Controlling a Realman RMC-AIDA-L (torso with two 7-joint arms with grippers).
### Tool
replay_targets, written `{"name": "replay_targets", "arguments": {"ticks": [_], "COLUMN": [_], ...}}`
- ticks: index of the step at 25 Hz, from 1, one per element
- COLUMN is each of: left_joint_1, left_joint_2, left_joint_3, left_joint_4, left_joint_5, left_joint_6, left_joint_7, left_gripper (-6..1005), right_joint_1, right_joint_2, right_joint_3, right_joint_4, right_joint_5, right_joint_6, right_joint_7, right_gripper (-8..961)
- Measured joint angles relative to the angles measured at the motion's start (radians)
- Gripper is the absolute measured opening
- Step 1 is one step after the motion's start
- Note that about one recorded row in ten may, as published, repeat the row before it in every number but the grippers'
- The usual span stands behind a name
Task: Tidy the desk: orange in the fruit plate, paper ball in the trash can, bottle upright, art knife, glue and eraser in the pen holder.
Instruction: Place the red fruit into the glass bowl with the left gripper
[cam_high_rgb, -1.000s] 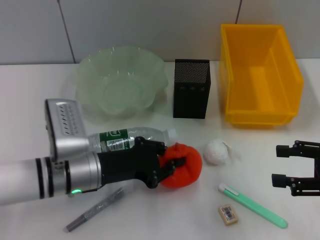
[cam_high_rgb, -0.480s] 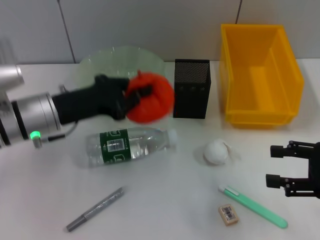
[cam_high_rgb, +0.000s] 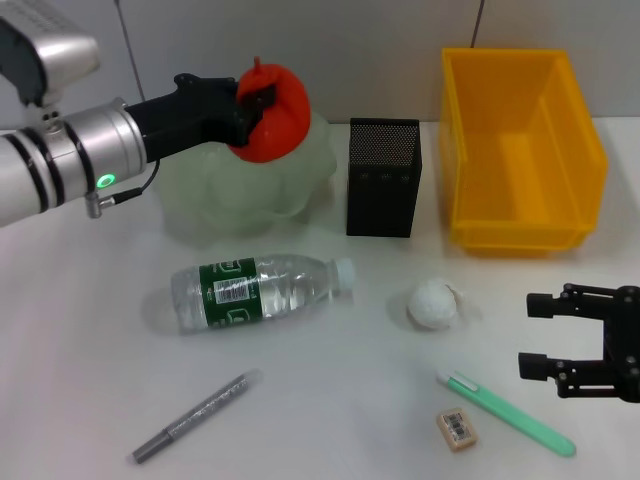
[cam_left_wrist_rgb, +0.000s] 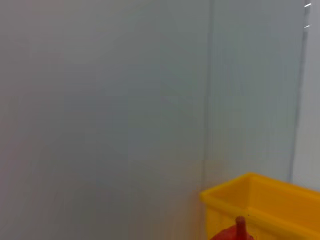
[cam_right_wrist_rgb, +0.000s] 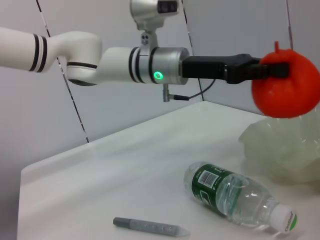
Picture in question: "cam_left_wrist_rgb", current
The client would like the yellow plastic bin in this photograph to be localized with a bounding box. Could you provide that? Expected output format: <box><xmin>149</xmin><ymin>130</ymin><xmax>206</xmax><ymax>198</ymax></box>
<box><xmin>199</xmin><ymin>172</ymin><xmax>320</xmax><ymax>240</ymax></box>

